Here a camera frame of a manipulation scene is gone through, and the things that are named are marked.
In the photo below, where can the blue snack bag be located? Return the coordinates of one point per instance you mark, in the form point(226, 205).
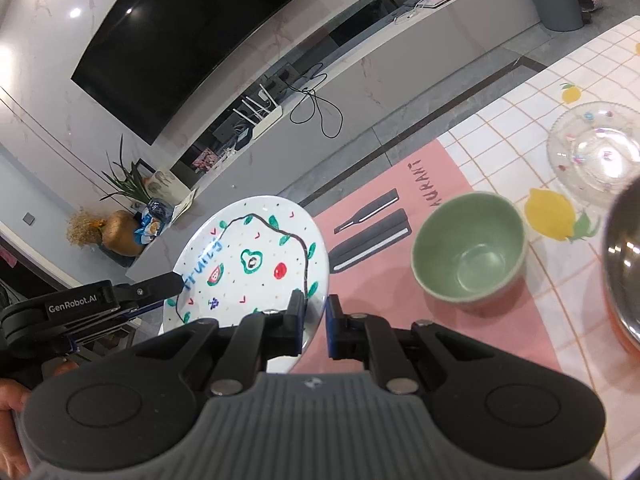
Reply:
point(150, 222)

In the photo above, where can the pink photo card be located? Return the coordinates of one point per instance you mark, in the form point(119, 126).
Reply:
point(205, 159)

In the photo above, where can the clear glass flower-print bowl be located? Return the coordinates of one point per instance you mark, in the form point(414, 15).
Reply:
point(585, 160)

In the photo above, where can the stainless steel bowl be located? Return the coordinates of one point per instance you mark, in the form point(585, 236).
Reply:
point(625, 270)

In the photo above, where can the white laptop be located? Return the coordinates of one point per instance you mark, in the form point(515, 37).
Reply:
point(439, 1)

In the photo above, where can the yellowish paper sheet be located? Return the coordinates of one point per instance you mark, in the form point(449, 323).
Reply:
point(181, 206)

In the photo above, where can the person's left hand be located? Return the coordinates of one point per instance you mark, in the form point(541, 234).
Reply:
point(11, 435)

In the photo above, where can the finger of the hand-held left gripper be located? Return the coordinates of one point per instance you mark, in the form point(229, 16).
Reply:
point(145, 316)
point(155, 286)

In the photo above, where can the pink bottle-print table mat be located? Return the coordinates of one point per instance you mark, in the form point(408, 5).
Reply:
point(375, 195)

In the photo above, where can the white fruit-print plate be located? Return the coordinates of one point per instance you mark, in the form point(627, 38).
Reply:
point(240, 240)

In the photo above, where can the white checked lemon tablecloth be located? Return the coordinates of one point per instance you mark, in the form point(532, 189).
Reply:
point(525, 110)

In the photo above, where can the white marble television console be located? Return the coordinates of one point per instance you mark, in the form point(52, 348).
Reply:
point(400, 75)

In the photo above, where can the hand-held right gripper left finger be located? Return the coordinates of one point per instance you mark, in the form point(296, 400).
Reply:
point(299, 322)

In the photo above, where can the black curved television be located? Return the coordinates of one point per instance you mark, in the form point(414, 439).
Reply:
point(190, 45)

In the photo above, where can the green ceramic bowl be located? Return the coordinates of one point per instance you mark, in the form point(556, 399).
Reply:
point(470, 270)

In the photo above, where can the dried beige flowers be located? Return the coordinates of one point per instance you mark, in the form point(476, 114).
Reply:
point(82, 227)

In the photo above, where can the grey wall socket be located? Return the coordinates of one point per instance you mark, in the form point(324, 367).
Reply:
point(29, 218)

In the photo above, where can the golden woven vase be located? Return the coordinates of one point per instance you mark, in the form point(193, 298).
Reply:
point(120, 235)

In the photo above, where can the green plant in white vase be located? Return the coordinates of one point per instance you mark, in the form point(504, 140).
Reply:
point(132, 180)

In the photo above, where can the small black set-top box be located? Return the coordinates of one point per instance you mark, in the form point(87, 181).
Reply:
point(235, 137)

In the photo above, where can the white wifi router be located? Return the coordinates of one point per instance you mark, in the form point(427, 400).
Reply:
point(267, 120)

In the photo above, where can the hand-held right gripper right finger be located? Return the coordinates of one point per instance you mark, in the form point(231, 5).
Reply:
point(331, 332)

